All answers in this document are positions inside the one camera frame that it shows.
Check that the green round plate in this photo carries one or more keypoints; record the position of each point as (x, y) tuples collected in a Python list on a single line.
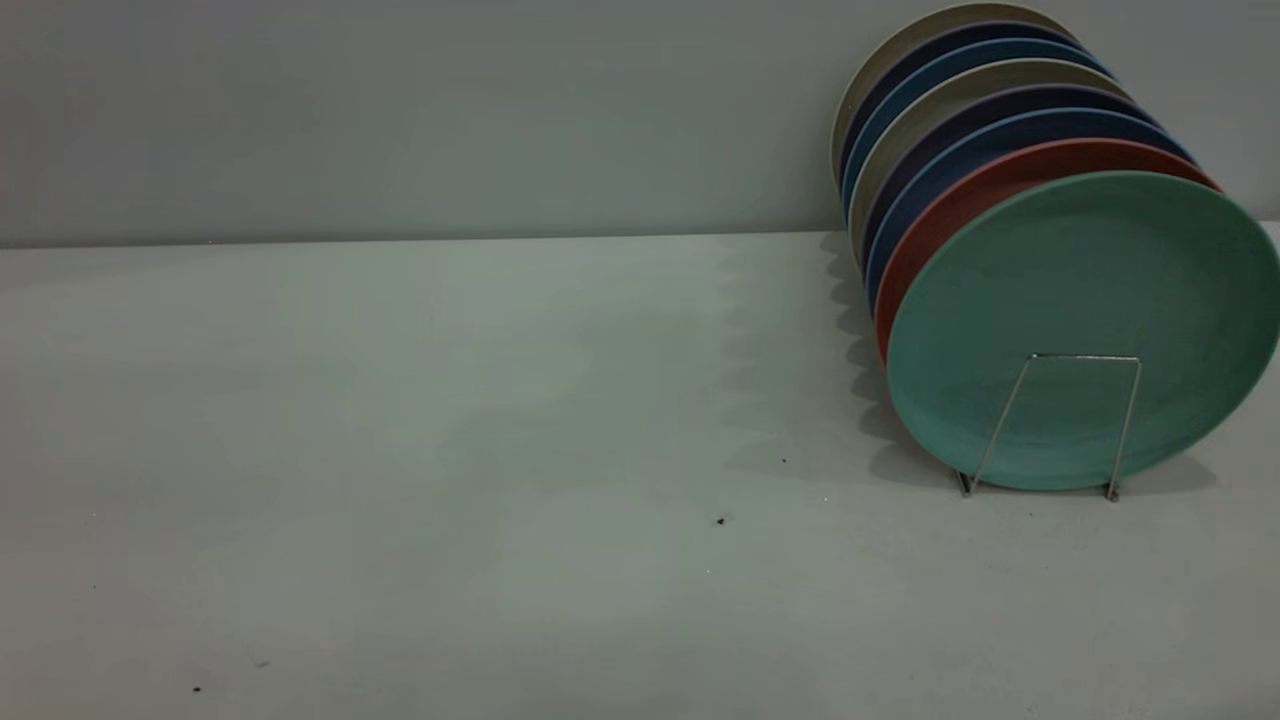
[(1100, 270)]

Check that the salmon pink round plate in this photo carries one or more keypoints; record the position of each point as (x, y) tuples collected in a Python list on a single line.
[(930, 225)]

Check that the blue round plate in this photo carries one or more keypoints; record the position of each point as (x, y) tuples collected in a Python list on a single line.
[(950, 155), (960, 58)]

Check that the beige round plate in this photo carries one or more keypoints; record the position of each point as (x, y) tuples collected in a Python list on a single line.
[(900, 40), (940, 95)]

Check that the dark purple round plate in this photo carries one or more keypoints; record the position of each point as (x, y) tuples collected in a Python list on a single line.
[(960, 115), (960, 36)]

